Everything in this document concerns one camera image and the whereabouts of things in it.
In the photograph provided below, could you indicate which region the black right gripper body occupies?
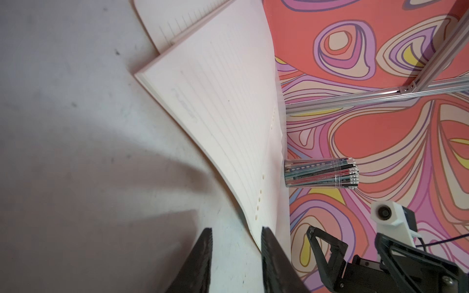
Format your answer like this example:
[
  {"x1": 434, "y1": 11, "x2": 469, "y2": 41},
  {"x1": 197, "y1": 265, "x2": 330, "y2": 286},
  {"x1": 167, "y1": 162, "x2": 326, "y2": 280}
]
[{"x1": 335, "y1": 255, "x2": 469, "y2": 293}]

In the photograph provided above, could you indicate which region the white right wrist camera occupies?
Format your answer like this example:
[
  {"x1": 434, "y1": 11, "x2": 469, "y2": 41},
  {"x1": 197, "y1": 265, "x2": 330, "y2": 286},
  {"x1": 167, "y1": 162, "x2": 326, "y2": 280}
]
[{"x1": 370, "y1": 201, "x2": 421, "y2": 248}]

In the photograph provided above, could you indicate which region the white lined notebook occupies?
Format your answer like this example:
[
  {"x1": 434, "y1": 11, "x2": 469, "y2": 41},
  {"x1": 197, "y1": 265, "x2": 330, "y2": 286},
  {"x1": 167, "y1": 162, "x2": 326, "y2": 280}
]
[{"x1": 136, "y1": 1, "x2": 290, "y2": 253}]

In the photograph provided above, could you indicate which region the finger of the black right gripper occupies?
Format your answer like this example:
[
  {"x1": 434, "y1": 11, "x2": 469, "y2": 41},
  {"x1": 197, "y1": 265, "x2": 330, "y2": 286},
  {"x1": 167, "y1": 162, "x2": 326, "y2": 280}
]
[
  {"x1": 374, "y1": 233, "x2": 469, "y2": 293},
  {"x1": 305, "y1": 225, "x2": 349, "y2": 292}
]

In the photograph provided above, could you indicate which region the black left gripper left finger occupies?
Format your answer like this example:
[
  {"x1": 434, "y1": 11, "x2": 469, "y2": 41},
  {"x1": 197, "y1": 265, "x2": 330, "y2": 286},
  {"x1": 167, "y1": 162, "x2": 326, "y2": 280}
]
[{"x1": 166, "y1": 228, "x2": 213, "y2": 293}]

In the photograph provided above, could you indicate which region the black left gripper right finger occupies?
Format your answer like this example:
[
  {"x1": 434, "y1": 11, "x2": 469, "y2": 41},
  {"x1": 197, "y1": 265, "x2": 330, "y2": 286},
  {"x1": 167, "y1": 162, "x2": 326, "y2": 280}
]
[{"x1": 261, "y1": 227, "x2": 309, "y2": 293}]

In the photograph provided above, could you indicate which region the clear cup of pencils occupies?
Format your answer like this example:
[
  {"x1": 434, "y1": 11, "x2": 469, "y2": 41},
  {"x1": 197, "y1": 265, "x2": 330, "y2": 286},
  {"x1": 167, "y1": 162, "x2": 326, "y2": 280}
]
[{"x1": 284, "y1": 157, "x2": 359, "y2": 189}]

